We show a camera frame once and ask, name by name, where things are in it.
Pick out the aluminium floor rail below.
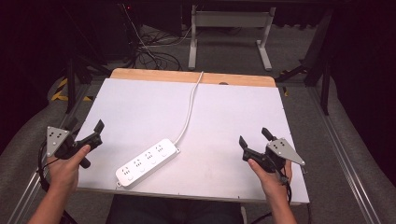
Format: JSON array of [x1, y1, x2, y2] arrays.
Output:
[[7, 83, 92, 224], [306, 86, 382, 224]]

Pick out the white power strip cable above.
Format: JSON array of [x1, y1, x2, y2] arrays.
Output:
[[173, 71, 205, 147]]

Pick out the white metal desk frame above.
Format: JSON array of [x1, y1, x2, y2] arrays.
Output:
[[188, 4, 277, 72]]

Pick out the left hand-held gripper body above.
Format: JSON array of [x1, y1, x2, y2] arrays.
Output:
[[46, 125, 104, 170]]

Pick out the thin white floor cable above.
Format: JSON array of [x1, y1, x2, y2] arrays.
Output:
[[120, 3, 194, 49]]

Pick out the black floor cable bundle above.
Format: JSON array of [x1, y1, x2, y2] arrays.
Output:
[[129, 29, 184, 72]]

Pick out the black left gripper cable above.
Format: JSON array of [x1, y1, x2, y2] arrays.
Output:
[[36, 140, 78, 224]]

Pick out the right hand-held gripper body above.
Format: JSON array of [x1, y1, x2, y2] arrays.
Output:
[[242, 137, 306, 175]]

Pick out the person's left hand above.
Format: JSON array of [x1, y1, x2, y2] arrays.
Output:
[[46, 144, 92, 194]]

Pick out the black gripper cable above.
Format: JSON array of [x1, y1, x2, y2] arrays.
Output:
[[36, 140, 78, 224], [248, 166, 313, 224]]

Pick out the black metal stand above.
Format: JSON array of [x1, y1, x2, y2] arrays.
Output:
[[275, 8, 332, 117]]

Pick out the person's right hand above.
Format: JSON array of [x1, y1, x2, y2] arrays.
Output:
[[247, 158, 294, 201]]

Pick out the white board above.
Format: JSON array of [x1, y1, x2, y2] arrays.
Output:
[[76, 77, 311, 205]]

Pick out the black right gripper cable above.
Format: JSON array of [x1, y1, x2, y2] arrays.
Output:
[[248, 166, 313, 224]]

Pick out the yellow black hazard tape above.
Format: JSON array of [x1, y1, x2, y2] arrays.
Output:
[[50, 77, 94, 103]]

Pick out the black tripod stand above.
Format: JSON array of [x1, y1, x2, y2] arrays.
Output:
[[60, 6, 113, 115]]

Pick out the white power strip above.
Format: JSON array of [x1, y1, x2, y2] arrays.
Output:
[[115, 138, 182, 189]]

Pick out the person's legs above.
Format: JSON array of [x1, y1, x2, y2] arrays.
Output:
[[105, 194, 245, 224]]

